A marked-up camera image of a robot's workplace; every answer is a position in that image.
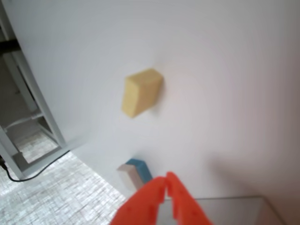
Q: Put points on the orange gripper finger with sticker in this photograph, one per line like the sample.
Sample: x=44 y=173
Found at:
x=140 y=204

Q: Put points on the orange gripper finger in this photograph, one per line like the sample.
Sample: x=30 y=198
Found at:
x=185 y=206

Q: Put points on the cream foam cuboid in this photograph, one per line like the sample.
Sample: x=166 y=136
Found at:
x=131 y=177

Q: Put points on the blue foam cuboid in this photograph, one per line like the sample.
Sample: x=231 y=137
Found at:
x=144 y=170

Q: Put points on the yellow foam cuboid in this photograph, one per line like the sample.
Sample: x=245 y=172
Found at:
x=140 y=93

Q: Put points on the white metal frame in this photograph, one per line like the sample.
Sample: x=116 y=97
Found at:
x=10 y=155

